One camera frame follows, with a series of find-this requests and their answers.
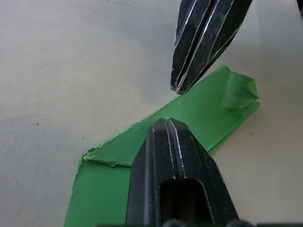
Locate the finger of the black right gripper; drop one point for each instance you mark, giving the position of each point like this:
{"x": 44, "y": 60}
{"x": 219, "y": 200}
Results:
{"x": 187, "y": 35}
{"x": 217, "y": 35}

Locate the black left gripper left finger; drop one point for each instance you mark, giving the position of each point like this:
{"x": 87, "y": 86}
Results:
{"x": 146, "y": 177}

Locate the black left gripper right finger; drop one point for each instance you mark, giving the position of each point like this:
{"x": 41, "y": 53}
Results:
{"x": 196, "y": 160}

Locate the green paper sheet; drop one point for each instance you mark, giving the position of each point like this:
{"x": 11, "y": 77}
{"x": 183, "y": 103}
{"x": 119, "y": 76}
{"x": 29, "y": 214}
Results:
{"x": 99, "y": 189}

